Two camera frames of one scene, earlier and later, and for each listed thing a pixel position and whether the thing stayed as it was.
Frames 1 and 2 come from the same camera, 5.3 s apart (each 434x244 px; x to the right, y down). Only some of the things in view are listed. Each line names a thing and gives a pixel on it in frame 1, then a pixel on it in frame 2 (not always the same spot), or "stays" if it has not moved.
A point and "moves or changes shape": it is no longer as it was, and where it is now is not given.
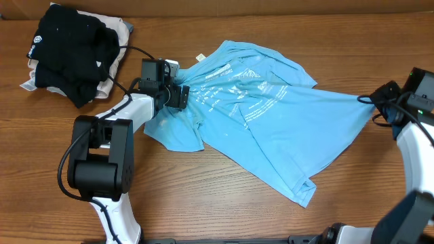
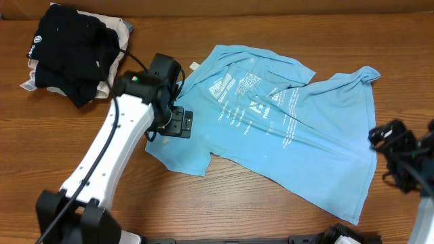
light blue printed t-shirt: (259, 113) moves or changes shape
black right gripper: (388, 89) → (409, 182)
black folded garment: (73, 53) stays
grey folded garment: (130, 26) stays
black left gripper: (183, 97) → (183, 123)
